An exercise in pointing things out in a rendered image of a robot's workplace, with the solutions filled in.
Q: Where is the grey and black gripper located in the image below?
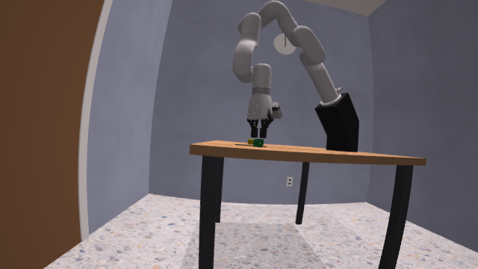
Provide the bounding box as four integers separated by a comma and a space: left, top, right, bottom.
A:
247, 93, 273, 138

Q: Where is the green die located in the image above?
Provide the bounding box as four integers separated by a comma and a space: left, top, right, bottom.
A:
253, 139, 263, 147

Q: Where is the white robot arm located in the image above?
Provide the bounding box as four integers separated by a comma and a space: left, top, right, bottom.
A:
232, 1, 343, 106

